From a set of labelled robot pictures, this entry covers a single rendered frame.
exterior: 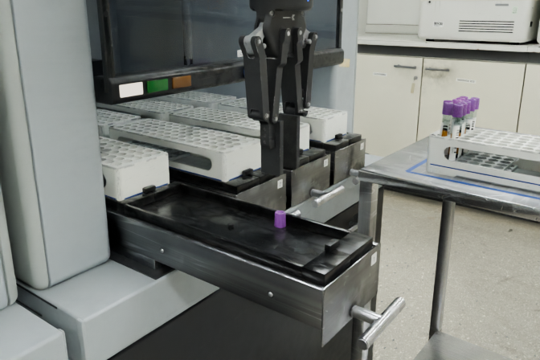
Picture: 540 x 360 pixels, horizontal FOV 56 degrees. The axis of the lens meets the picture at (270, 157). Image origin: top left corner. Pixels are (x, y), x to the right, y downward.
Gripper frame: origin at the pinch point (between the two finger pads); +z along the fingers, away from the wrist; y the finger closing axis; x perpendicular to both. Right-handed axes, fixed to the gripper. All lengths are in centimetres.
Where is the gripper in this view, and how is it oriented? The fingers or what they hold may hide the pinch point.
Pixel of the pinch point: (280, 145)
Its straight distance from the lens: 65.4
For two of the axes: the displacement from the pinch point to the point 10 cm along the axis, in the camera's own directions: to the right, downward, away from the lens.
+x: 8.0, 1.7, -5.7
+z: 0.0, 9.6, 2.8
